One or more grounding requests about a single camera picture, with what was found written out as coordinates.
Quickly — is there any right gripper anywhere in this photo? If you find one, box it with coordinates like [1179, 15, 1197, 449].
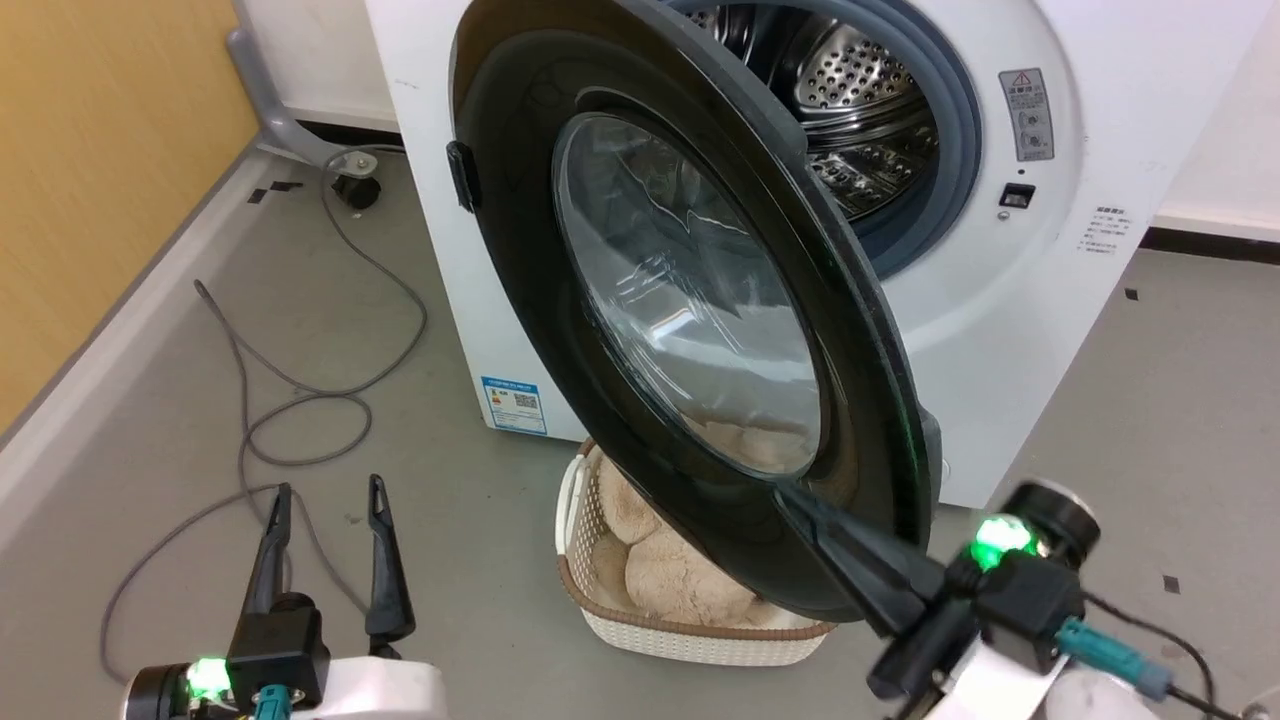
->
[774, 478, 1102, 720]

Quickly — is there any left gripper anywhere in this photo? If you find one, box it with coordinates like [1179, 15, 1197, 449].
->
[125, 474, 448, 720]

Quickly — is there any black round glass washer door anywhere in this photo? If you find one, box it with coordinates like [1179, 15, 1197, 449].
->
[445, 0, 944, 623]

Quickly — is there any white front-load washing machine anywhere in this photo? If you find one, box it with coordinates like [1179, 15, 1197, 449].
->
[362, 0, 1277, 511]

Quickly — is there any grey rubber door gasket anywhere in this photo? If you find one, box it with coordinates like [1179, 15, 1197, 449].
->
[660, 0, 986, 282]

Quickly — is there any white woven laundry basket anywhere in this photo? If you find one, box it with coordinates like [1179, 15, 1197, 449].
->
[555, 438, 839, 668]

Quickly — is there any beige fluffy laundry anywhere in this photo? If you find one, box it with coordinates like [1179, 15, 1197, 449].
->
[588, 455, 793, 629]

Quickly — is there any blue energy label sticker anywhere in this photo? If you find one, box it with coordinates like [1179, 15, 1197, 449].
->
[480, 375, 549, 436]

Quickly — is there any black caster wheel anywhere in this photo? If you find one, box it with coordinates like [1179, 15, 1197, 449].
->
[333, 172, 382, 212]

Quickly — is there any grey metal stand leg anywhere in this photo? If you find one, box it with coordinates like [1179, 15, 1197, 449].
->
[227, 28, 380, 179]

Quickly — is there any grey warning sticker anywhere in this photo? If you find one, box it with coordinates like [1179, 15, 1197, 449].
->
[998, 68, 1056, 163]

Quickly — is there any perforated steel washer drum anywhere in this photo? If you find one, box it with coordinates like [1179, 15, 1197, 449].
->
[688, 0, 941, 223]

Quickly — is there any teal right camera cable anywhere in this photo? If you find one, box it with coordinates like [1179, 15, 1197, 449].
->
[1058, 593, 1247, 720]

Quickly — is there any grey floor cable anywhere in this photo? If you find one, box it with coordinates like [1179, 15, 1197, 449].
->
[245, 170, 430, 468]
[98, 280, 371, 687]

